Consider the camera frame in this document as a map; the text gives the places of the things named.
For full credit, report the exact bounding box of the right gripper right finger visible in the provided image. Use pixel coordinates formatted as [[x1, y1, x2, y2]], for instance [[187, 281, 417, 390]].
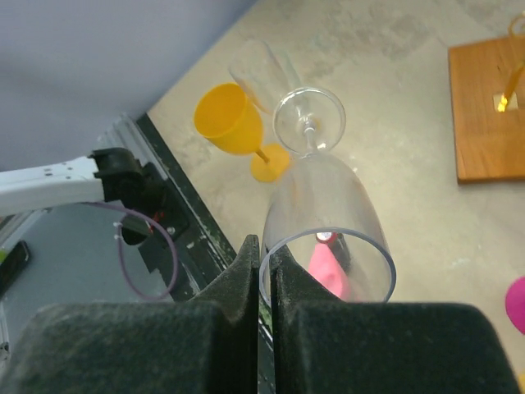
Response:
[[270, 248, 520, 393]]

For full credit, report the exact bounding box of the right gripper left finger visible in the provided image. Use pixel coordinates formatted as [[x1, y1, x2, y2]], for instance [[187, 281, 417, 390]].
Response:
[[1, 235, 259, 393]]

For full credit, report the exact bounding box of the clear wine glass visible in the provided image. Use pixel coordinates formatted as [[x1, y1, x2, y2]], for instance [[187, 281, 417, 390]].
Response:
[[259, 87, 396, 302], [228, 40, 302, 115]]

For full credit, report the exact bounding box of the pink wine glass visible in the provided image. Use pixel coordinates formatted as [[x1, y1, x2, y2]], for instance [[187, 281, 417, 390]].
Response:
[[504, 277, 525, 335]]

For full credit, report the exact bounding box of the clear wine glass front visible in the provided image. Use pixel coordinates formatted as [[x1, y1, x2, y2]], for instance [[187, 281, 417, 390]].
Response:
[[228, 40, 302, 115]]

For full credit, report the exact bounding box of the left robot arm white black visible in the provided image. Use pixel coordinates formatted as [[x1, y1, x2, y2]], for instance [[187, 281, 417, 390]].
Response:
[[1, 148, 146, 217]]

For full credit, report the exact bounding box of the pink capped shaker bottle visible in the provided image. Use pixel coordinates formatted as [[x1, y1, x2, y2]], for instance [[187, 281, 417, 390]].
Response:
[[307, 232, 351, 302]]

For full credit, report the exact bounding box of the black base frame bar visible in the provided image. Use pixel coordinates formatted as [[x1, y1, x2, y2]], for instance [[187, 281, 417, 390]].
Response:
[[118, 112, 274, 394]]

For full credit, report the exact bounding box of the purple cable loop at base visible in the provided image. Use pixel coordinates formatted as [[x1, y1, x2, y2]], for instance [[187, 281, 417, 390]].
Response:
[[81, 200, 180, 300]]

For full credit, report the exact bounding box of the gold wire wine glass rack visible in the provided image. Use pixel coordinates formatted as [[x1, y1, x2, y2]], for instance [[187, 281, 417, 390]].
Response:
[[448, 13, 524, 184]]

